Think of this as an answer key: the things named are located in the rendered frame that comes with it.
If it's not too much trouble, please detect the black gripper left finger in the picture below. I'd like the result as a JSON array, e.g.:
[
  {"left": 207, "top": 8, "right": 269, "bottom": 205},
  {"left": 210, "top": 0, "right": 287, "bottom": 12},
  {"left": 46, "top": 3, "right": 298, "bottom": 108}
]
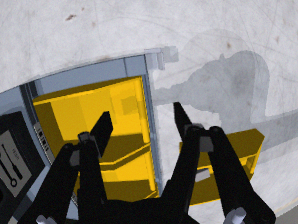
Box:
[{"left": 17, "top": 111, "right": 113, "bottom": 224}]

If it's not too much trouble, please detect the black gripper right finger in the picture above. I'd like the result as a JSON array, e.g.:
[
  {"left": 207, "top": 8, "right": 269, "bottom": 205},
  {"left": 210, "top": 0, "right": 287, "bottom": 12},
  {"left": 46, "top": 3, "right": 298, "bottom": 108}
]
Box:
[{"left": 147, "top": 102, "right": 276, "bottom": 224}]

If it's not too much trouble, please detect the dark blue-grey metal shelf rack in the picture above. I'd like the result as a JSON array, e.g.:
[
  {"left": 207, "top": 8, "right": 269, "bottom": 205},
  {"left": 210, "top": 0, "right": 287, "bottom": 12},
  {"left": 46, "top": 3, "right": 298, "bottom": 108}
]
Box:
[{"left": 0, "top": 48, "right": 165, "bottom": 222}]

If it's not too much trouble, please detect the grey metal block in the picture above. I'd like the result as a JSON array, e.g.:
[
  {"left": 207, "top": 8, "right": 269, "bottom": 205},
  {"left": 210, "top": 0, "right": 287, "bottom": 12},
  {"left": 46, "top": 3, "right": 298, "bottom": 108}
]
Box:
[{"left": 195, "top": 168, "right": 210, "bottom": 182}]

